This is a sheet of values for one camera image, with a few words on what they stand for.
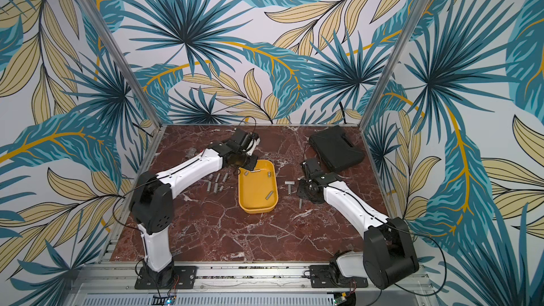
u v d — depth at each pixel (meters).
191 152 1.04
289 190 0.95
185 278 0.73
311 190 0.62
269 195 0.93
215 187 0.95
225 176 0.98
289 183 0.97
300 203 0.90
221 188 0.95
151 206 0.48
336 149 1.07
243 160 0.77
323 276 0.73
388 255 0.41
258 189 0.92
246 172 1.00
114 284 0.74
